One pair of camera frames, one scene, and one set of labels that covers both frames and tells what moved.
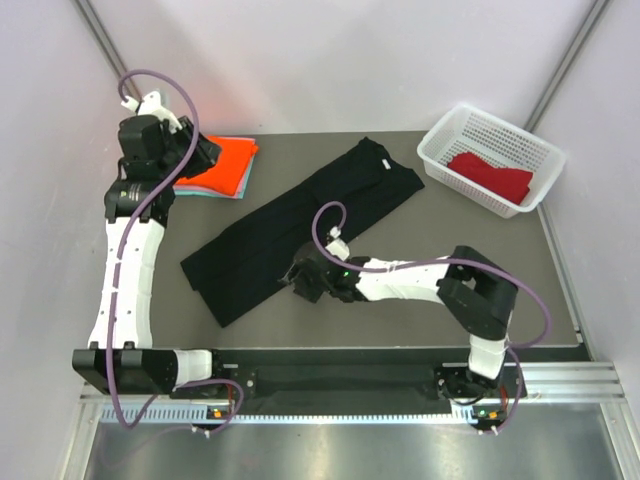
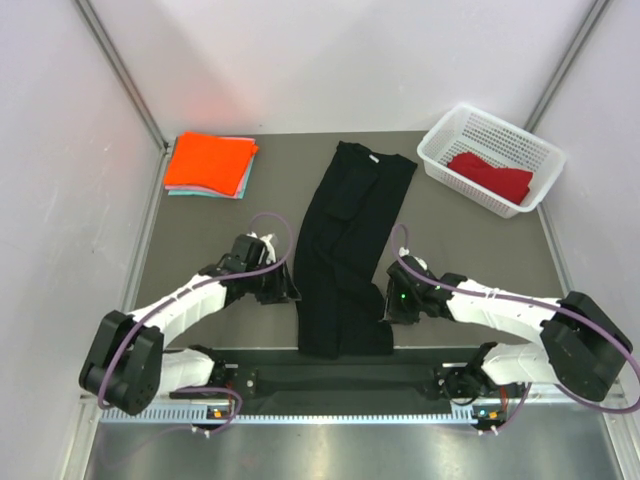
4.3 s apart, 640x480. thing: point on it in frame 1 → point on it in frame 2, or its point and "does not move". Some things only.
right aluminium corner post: (596, 12) does not move
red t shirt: (510, 183) does not move
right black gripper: (298, 276) → (393, 313)
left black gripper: (205, 155) → (282, 290)
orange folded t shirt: (231, 167) does not move
